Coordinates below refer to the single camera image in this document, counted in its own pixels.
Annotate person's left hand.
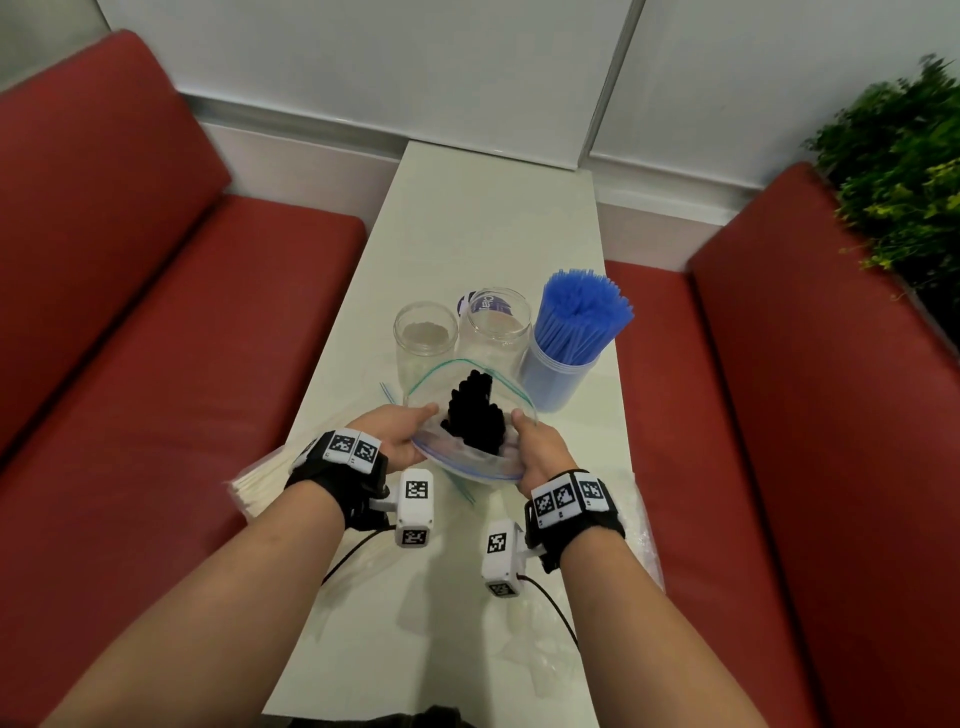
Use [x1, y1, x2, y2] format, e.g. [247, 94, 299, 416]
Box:
[352, 402, 442, 475]

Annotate person's right hand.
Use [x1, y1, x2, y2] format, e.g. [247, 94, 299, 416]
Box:
[509, 408, 581, 499]

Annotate frosted plastic jar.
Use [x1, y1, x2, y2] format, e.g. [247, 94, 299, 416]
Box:
[518, 341, 601, 415]

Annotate bag of black straws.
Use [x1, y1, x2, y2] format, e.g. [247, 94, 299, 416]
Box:
[440, 368, 509, 457]

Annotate clear bag with white strips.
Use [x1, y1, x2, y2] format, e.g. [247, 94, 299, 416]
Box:
[404, 358, 541, 487]

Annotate clear glass jar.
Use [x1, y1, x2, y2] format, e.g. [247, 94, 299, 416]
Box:
[393, 301, 460, 395]
[455, 287, 534, 384]

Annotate clear plastic bag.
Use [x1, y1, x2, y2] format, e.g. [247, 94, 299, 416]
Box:
[506, 468, 667, 703]

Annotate small bunch of blue straws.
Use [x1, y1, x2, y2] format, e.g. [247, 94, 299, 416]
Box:
[533, 268, 636, 369]

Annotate person's right forearm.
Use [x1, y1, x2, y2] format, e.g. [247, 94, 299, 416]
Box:
[558, 527, 768, 728]

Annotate person's left forearm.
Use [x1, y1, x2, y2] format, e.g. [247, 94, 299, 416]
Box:
[41, 479, 348, 728]

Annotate person's dark clothing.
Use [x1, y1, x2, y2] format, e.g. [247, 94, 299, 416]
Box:
[288, 703, 478, 728]

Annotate black left wristband with markers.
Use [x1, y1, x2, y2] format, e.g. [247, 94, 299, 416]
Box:
[284, 428, 391, 532]

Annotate black wristband with markers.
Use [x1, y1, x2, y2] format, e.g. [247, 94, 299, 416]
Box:
[284, 428, 391, 532]
[523, 469, 626, 575]

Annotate black right wristband with markers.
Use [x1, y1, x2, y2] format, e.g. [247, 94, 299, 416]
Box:
[523, 469, 626, 575]

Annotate red sofa beside plant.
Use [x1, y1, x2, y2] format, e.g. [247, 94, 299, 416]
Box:
[603, 161, 960, 728]

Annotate green plant hedge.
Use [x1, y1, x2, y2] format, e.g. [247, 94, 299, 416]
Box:
[806, 53, 960, 346]

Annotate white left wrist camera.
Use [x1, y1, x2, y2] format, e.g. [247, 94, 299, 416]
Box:
[372, 468, 436, 550]

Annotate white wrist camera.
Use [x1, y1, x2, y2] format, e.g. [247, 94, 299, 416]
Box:
[481, 518, 545, 600]
[372, 468, 436, 550]

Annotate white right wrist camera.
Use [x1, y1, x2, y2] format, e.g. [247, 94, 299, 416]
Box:
[481, 518, 545, 600]

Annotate black left camera cable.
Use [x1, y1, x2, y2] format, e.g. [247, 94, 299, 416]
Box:
[322, 528, 397, 588]

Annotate black camera cable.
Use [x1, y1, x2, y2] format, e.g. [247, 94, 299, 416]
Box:
[322, 528, 397, 588]
[517, 573, 581, 650]

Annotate black right camera cable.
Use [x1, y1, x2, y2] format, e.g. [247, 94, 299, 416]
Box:
[517, 573, 581, 650]

